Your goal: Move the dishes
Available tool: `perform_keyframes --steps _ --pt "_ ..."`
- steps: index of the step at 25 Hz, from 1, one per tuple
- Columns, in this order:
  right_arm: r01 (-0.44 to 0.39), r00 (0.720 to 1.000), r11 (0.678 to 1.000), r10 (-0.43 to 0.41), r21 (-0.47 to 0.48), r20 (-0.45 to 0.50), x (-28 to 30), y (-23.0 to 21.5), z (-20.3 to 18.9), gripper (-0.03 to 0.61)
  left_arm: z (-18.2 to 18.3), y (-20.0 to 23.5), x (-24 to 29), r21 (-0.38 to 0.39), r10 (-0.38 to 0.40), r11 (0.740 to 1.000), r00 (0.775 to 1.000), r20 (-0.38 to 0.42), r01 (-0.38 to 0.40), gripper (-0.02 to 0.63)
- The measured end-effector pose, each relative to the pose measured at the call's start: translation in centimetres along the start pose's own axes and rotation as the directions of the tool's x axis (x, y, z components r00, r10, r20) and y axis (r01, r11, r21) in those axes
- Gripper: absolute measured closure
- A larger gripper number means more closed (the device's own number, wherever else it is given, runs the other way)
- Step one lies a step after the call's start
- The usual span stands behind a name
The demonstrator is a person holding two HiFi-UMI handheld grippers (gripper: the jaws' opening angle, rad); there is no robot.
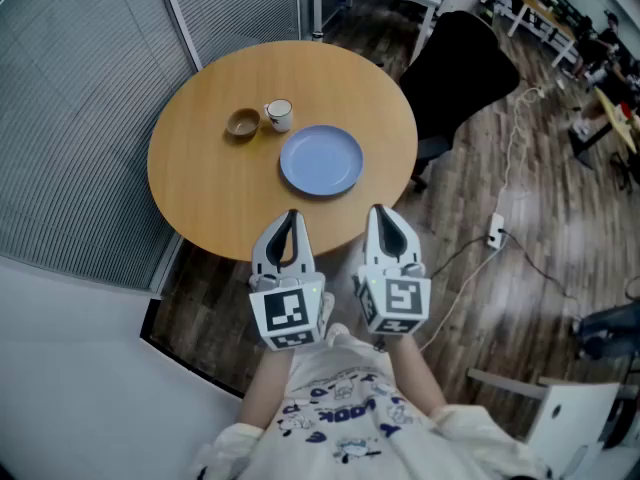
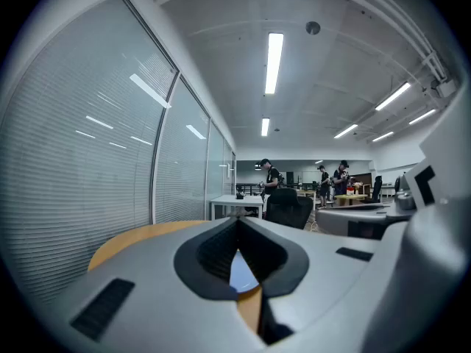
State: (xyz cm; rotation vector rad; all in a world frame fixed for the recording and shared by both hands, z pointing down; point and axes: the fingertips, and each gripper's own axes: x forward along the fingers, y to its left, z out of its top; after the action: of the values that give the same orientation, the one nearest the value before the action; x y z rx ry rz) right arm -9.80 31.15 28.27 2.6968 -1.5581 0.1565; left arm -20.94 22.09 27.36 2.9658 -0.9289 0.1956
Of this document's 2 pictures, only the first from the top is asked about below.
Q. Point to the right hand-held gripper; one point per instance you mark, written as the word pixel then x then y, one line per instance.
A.
pixel 400 298

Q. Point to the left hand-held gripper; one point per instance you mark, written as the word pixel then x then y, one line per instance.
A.
pixel 285 308

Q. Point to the blue plate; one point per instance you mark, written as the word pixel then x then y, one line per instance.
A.
pixel 321 160

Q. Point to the brown bowl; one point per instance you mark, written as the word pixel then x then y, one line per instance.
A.
pixel 243 122

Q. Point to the white cup with black rim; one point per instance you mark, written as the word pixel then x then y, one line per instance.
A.
pixel 279 115

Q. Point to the person's right forearm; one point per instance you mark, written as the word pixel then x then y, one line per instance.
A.
pixel 415 373

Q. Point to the person's left forearm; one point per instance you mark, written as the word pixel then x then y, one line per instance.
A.
pixel 267 388

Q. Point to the white power strip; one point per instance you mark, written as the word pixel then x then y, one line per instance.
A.
pixel 496 230

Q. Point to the black office chair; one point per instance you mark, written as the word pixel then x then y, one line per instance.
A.
pixel 455 78

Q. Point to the person's white printed shirt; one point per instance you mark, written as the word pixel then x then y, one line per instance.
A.
pixel 350 433

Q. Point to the paper cup with dark band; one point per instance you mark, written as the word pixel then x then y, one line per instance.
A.
pixel 317 35

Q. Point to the black equipment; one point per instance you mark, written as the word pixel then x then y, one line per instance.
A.
pixel 607 328

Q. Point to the grey window blind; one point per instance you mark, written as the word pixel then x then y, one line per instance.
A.
pixel 75 128
pixel 235 3

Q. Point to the yellow table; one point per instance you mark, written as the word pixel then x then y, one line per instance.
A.
pixel 620 118

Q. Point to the wooden desk with white legs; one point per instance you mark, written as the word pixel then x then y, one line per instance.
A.
pixel 542 10

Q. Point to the white window frame post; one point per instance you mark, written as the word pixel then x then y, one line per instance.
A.
pixel 180 18

